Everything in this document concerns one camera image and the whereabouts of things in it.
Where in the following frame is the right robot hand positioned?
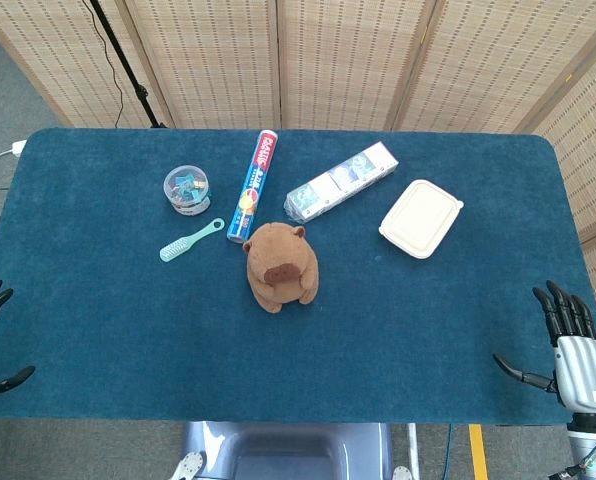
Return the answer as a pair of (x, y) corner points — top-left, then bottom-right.
(492, 280), (596, 414)

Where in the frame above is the brown capybara plush toy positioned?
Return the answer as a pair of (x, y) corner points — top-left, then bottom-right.
(242, 222), (320, 315)

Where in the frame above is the mint green hair brush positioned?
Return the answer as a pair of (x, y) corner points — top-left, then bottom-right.
(159, 217), (226, 264)

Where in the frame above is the beige lidded food container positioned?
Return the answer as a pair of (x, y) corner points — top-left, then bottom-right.
(378, 179), (465, 260)

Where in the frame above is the clear jar of binder clips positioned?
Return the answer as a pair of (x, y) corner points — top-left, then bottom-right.
(163, 164), (213, 217)

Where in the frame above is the blue table mat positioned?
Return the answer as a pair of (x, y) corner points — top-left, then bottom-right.
(0, 126), (596, 426)

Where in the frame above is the black tripod stand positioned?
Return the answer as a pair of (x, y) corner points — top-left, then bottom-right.
(88, 0), (168, 129)

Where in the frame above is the blue plastic wrap roll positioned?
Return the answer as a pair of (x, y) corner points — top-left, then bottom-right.
(226, 129), (279, 245)

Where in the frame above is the tissue packet bundle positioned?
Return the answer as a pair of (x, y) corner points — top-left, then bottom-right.
(283, 141), (400, 225)

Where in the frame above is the blue-grey robot torso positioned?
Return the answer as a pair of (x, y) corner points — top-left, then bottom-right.
(170, 420), (413, 480)

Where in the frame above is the bamboo folding screen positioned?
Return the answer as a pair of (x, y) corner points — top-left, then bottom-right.
(0, 0), (596, 331)

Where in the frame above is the white power adapter with cable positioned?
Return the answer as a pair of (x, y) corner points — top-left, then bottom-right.
(0, 140), (28, 171)

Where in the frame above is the black cable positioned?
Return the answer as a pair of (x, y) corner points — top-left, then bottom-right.
(90, 0), (125, 127)

